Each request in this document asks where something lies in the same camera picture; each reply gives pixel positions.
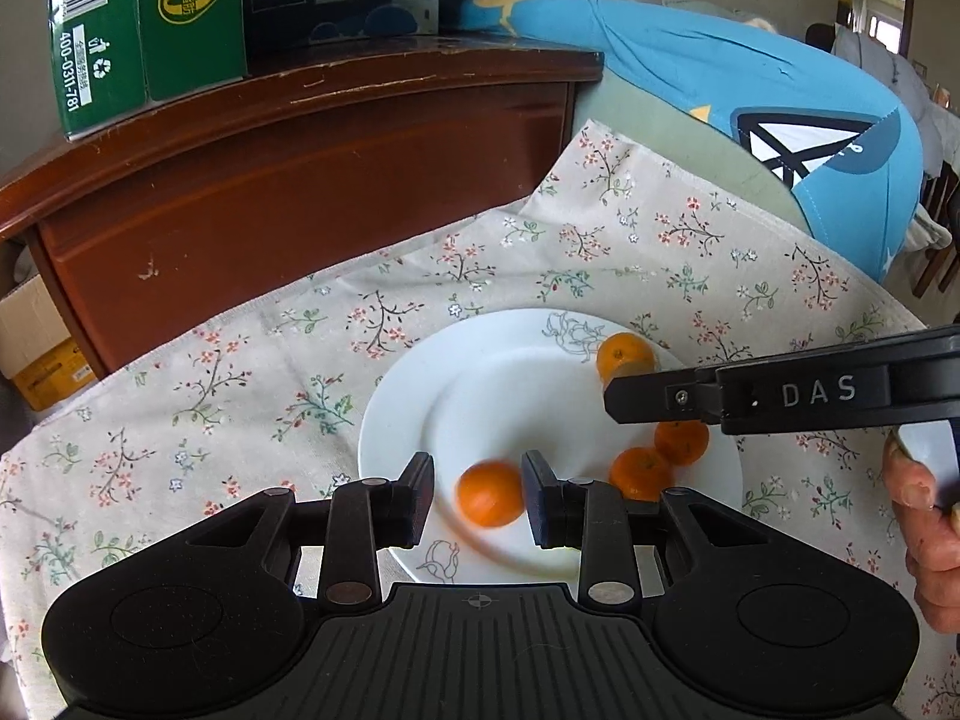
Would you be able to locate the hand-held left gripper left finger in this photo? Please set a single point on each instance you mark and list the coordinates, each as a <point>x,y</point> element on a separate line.
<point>420,499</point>

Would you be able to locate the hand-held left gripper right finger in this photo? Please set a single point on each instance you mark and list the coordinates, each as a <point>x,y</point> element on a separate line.
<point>536,499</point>

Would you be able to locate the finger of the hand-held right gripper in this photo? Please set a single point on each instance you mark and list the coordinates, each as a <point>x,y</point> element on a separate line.
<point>652,396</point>

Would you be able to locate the orange mandarin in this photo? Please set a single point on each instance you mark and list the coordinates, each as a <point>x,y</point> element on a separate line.
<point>489,493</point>
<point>681,441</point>
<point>626,352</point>
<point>640,472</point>

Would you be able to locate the white plate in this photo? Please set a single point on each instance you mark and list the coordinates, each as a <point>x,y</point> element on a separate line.
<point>495,397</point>

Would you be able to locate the person's right hand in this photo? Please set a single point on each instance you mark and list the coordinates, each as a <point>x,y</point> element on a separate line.
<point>930,562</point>

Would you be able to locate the floral tablecloth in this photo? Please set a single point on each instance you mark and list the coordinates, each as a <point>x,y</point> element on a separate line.
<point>262,390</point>

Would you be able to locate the wooden chair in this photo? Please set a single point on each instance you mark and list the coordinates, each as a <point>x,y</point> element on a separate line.
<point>945,232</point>

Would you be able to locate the pale green bedsheet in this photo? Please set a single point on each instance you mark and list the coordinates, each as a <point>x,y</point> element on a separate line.
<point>660,116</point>

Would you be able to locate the blue cushion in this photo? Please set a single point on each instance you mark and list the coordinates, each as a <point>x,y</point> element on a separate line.
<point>750,82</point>

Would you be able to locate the grey garment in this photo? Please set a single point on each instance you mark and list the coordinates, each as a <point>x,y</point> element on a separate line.
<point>877,67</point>

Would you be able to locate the brown wooden cabinet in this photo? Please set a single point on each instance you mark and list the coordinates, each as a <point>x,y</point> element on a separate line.
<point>300,187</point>

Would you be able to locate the window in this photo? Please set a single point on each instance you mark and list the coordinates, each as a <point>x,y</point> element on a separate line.
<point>889,11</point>

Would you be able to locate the open cardboard box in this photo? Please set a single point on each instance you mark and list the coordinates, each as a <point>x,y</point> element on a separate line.
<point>37,345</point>

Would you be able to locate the green carton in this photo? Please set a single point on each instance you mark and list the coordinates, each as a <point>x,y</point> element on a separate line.
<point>150,30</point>

